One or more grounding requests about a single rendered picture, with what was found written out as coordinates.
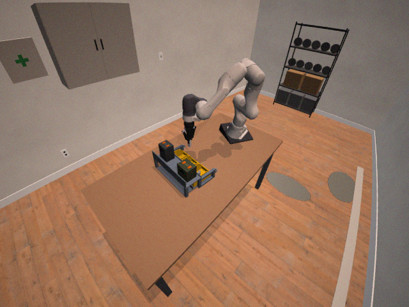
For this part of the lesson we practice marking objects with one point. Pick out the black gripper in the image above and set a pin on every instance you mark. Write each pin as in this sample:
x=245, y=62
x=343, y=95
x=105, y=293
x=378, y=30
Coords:
x=189, y=131

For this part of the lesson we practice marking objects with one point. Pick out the yellow bin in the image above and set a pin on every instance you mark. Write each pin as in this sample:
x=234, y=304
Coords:
x=181, y=154
x=203, y=171
x=191, y=160

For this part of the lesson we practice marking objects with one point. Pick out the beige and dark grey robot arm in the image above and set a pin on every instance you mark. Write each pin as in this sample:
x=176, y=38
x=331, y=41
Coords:
x=245, y=106

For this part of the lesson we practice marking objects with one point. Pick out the dark grey metal shelf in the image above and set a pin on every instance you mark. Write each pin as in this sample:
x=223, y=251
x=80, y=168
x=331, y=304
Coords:
x=178, y=182

